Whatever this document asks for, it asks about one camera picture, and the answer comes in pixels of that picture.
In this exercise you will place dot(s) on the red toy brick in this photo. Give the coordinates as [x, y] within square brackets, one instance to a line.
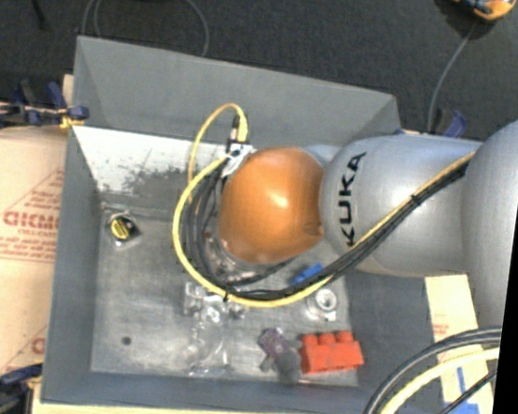
[331, 355]

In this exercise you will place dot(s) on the purple and grey toy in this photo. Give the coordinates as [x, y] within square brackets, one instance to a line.
[280, 352]

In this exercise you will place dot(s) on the blue plastic clip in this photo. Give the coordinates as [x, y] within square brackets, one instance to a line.
[307, 274]

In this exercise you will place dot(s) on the grey metal bin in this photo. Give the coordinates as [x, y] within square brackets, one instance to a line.
[145, 281]

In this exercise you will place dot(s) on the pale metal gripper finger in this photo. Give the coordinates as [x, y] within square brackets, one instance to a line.
[194, 295]
[216, 312]

